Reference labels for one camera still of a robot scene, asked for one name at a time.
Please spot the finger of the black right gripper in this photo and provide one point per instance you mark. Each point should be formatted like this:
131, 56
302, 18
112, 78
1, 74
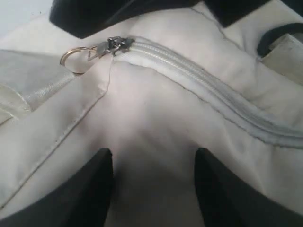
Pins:
83, 18
227, 12

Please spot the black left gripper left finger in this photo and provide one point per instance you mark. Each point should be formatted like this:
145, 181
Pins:
81, 201

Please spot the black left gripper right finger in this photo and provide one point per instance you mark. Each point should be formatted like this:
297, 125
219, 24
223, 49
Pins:
227, 201

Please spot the cream fabric duffel bag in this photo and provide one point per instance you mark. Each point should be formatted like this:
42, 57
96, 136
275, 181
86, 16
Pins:
153, 89

